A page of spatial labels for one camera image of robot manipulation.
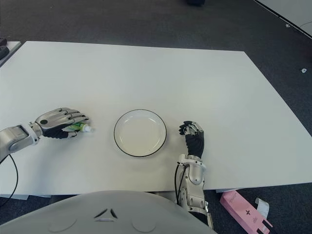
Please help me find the white background table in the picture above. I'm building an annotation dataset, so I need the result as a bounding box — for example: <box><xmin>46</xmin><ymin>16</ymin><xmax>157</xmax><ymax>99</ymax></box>
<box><xmin>253</xmin><ymin>0</ymin><xmax>312</xmax><ymax>39</ymax></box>

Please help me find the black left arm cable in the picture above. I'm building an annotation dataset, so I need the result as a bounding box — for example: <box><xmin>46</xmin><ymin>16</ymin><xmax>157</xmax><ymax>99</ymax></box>
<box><xmin>0</xmin><ymin>153</ymin><xmax>19</xmax><ymax>208</ymax></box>

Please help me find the white paper slip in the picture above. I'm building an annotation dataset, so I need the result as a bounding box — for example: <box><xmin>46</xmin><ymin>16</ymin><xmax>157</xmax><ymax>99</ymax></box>
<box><xmin>254</xmin><ymin>197</ymin><xmax>270</xmax><ymax>218</ymax></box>

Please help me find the white side table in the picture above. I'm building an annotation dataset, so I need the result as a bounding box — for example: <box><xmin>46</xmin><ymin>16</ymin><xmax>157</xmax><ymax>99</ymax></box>
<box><xmin>0</xmin><ymin>40</ymin><xmax>22</xmax><ymax>68</ymax></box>

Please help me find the pink cardboard box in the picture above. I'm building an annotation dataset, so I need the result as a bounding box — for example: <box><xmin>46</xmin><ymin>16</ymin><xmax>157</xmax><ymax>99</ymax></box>
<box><xmin>219</xmin><ymin>190</ymin><xmax>273</xmax><ymax>234</ymax></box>

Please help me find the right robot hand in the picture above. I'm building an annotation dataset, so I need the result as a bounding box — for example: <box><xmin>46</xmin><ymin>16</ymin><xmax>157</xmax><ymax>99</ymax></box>
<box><xmin>178</xmin><ymin>120</ymin><xmax>205</xmax><ymax>159</ymax></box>

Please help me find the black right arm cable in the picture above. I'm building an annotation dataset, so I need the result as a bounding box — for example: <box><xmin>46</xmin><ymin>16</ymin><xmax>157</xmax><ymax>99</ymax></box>
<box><xmin>174</xmin><ymin>163</ymin><xmax>187</xmax><ymax>204</ymax></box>

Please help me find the green white toothpaste tube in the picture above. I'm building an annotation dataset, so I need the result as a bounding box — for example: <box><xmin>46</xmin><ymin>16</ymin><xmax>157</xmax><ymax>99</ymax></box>
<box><xmin>65</xmin><ymin>121</ymin><xmax>96</xmax><ymax>134</ymax></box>

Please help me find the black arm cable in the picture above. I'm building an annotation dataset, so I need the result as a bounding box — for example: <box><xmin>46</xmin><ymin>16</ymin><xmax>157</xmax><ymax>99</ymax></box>
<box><xmin>174</xmin><ymin>163</ymin><xmax>187</xmax><ymax>204</ymax></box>
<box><xmin>0</xmin><ymin>153</ymin><xmax>19</xmax><ymax>208</ymax></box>

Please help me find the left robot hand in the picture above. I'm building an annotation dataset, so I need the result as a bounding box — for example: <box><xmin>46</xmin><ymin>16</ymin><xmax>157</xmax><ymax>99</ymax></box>
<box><xmin>34</xmin><ymin>107</ymin><xmax>90</xmax><ymax>140</ymax></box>

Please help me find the white plate black rim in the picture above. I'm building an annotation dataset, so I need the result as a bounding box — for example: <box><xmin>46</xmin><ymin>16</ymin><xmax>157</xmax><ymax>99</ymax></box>
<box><xmin>114</xmin><ymin>109</ymin><xmax>168</xmax><ymax>157</ymax></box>

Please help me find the grey robot torso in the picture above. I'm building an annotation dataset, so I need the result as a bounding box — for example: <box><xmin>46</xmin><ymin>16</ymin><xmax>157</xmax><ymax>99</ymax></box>
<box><xmin>0</xmin><ymin>190</ymin><xmax>218</xmax><ymax>234</ymax></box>

